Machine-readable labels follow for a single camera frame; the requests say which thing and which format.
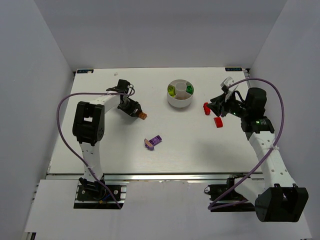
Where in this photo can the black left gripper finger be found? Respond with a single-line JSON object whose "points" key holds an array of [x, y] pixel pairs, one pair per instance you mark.
{"points": [[137, 108], [135, 114]]}

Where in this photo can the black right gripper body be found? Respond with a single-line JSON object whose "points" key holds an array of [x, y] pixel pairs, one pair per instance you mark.
{"points": [[221, 105]]}

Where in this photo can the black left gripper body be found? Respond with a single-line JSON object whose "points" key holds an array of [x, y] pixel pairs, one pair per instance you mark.
{"points": [[135, 110]]}

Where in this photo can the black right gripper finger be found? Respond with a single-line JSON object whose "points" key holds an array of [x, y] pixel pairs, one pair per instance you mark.
{"points": [[217, 102], [216, 108]]}

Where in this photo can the orange lego plate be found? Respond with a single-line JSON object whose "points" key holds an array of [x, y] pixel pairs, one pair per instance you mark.
{"points": [[142, 115]]}

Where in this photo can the dark green sloped lego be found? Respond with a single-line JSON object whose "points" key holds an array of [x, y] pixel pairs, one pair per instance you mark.
{"points": [[190, 92]]}

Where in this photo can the dark green square lego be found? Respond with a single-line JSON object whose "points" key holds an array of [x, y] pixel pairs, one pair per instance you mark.
{"points": [[189, 88]]}

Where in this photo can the lime green tall lego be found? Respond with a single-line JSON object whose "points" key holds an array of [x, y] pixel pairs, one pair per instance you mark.
{"points": [[172, 93]]}

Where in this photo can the lime green sloped lego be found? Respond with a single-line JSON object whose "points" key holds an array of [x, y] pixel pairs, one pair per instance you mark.
{"points": [[171, 89]]}

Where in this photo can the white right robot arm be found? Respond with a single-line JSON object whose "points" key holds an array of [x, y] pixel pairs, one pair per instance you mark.
{"points": [[268, 186]]}

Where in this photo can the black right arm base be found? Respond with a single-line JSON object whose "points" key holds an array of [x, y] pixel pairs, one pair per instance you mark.
{"points": [[230, 196]]}

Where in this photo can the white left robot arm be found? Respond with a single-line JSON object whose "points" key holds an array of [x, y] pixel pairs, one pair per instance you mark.
{"points": [[89, 127]]}

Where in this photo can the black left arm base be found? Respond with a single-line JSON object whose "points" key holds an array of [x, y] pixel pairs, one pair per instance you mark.
{"points": [[92, 195]]}

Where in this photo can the red long lego brick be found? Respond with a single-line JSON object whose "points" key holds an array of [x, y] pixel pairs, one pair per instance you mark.
{"points": [[206, 109]]}

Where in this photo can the red curved lego brick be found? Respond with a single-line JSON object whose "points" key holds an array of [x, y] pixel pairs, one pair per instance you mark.
{"points": [[218, 122]]}

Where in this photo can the purple lego assembly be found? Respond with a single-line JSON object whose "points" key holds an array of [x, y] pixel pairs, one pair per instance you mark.
{"points": [[151, 143]]}

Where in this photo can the blue label sticker right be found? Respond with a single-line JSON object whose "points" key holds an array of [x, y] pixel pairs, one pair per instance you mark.
{"points": [[233, 69]]}

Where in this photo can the blue label sticker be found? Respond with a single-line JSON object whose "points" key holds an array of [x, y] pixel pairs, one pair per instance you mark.
{"points": [[233, 69], [84, 71]]}

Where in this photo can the white round divided container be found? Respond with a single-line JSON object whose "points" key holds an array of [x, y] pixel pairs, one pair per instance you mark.
{"points": [[182, 98]]}

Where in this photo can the blue label sticker left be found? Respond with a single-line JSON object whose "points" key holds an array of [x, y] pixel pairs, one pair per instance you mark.
{"points": [[84, 71]]}

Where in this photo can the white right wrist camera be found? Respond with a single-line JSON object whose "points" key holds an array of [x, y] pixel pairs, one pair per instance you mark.
{"points": [[227, 87]]}

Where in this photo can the aluminium table right rail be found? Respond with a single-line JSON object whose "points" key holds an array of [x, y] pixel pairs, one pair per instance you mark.
{"points": [[246, 72]]}

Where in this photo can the aluminium table rail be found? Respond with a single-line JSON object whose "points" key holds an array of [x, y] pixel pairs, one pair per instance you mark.
{"points": [[246, 72], [154, 177]]}

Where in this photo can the aluminium table front rail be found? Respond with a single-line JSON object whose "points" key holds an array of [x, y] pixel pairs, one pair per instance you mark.
{"points": [[154, 177]]}

